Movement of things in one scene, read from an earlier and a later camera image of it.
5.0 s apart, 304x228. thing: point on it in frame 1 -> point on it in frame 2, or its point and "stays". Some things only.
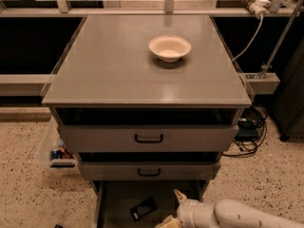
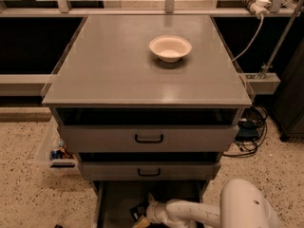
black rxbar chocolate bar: [142, 209] stays
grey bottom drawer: [142, 203] stays
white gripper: [189, 212] -> [156, 213]
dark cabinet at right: [288, 106] stays
